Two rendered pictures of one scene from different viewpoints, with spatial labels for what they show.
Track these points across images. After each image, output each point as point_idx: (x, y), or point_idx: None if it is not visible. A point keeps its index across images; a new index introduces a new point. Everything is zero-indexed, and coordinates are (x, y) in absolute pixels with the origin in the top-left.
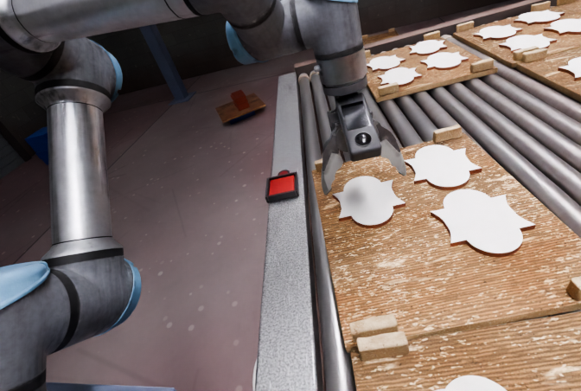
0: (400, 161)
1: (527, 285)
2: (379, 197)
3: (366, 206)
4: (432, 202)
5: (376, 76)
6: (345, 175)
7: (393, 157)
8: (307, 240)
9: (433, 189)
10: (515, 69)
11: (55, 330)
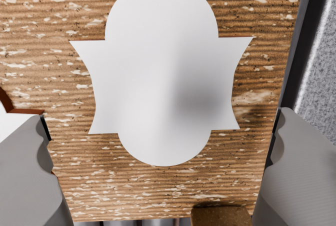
0: (1, 145)
1: None
2: (132, 81)
3: (172, 60)
4: (6, 32)
5: None
6: (190, 182)
7: (9, 166)
8: (320, 22)
9: (0, 77)
10: None
11: None
